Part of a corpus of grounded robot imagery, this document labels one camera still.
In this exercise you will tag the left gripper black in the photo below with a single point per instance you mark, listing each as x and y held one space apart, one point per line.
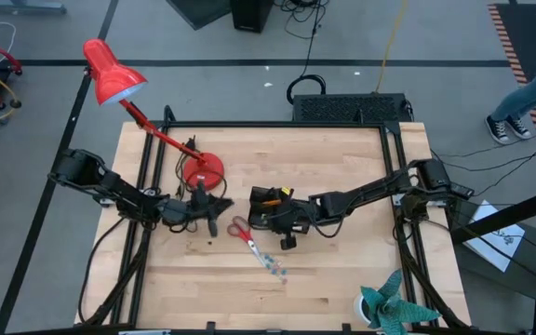
189 211

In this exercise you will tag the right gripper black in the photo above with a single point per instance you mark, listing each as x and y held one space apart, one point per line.
296 216

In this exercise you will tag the orange pencil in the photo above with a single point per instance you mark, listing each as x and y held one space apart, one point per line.
272 203

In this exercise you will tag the black mesh desk organizer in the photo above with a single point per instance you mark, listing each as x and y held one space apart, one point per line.
258 218

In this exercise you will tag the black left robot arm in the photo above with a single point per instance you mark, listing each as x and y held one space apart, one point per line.
119 191

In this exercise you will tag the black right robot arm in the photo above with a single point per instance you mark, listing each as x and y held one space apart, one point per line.
365 193

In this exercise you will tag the black mesh computer case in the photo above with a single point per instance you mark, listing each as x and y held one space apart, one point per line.
342 108

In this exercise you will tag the teal artificial plant white pot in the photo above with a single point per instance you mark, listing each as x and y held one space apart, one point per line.
389 307

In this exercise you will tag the black power adapter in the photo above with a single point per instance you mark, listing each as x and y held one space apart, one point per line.
459 190

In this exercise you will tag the red desk lamp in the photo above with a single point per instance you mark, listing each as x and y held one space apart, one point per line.
112 74

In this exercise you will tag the black tower box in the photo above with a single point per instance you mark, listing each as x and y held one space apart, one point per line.
251 14

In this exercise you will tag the dark angled panel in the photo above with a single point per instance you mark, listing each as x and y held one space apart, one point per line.
198 11

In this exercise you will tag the white printed paper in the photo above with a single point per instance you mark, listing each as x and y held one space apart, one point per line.
496 242

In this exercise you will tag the black metal stand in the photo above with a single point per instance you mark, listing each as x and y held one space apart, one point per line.
505 215

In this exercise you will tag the person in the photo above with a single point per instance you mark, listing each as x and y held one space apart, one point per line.
533 93

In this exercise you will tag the grey metal base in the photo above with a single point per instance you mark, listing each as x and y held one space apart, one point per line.
26 7

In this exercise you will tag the black mat orange stripes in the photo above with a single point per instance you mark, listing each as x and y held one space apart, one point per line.
524 37

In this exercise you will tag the black metal table frame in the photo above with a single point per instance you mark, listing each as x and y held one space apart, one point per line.
272 124

